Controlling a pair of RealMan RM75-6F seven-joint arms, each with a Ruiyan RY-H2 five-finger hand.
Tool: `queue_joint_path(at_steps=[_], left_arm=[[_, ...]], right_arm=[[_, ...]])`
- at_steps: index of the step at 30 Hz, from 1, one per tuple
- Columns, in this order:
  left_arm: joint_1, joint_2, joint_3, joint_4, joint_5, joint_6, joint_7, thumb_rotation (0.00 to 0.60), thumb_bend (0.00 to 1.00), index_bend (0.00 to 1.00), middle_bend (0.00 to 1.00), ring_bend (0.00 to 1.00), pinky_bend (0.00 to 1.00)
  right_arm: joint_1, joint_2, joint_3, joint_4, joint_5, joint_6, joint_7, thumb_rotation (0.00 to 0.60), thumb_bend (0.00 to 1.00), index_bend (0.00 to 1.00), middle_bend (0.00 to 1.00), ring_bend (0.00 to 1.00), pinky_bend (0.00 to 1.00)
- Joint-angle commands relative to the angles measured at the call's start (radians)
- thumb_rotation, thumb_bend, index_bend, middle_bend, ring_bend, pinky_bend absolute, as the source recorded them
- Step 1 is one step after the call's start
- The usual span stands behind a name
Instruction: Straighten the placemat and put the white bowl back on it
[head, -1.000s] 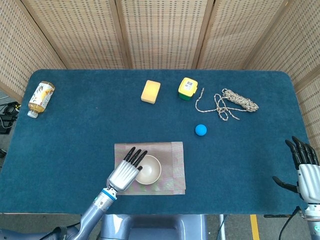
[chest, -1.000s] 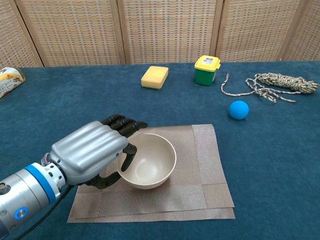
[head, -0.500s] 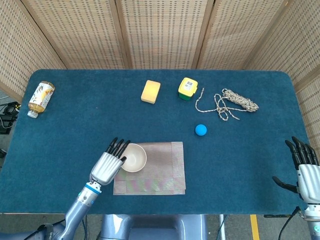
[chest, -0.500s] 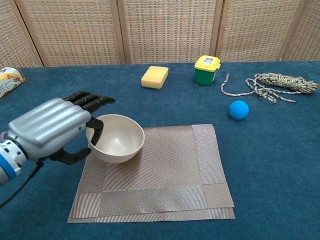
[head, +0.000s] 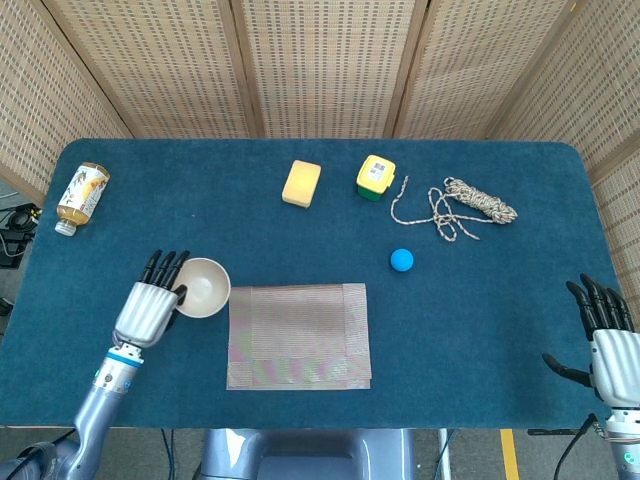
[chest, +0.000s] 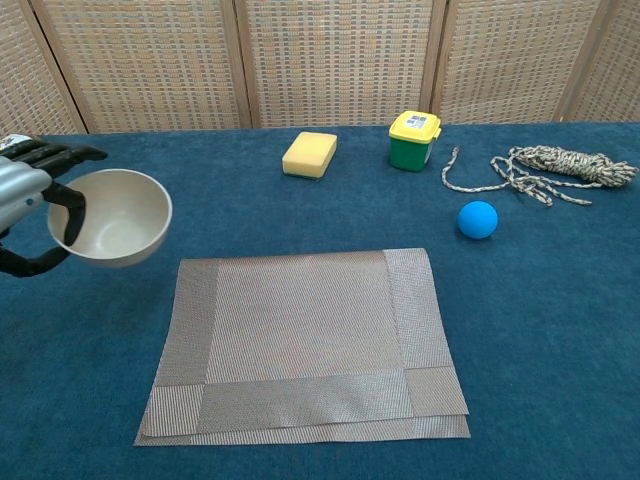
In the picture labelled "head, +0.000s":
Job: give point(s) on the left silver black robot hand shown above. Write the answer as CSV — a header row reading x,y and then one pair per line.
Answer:
x,y
145,312

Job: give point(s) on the white table leg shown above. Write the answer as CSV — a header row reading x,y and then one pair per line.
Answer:
x,y
444,455

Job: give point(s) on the brown woven placemat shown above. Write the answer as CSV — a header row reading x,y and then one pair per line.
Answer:
x,y
300,340

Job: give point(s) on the green container yellow lid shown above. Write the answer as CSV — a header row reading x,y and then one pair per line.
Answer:
x,y
376,175

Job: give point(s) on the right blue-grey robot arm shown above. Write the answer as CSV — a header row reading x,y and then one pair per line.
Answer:
x,y
627,450

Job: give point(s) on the blue ball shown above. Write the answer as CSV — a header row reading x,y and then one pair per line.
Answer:
x,y
402,260

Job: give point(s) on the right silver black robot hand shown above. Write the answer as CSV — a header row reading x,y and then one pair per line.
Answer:
x,y
617,365

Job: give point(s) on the blue carpet table cover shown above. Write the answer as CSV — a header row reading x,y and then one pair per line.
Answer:
x,y
300,240

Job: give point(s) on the tea bottle with label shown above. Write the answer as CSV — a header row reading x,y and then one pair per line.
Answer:
x,y
82,195

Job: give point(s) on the yellow sponge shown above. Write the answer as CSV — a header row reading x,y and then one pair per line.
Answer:
x,y
301,182

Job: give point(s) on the cream bowl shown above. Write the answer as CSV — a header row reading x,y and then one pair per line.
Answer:
x,y
205,290

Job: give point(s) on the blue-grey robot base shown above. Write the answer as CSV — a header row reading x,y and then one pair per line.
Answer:
x,y
300,455

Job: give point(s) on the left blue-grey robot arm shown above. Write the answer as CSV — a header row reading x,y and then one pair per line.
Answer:
x,y
95,415

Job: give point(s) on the woven bamboo screen panel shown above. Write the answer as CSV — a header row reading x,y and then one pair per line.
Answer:
x,y
165,65
475,65
325,65
40,100
600,100

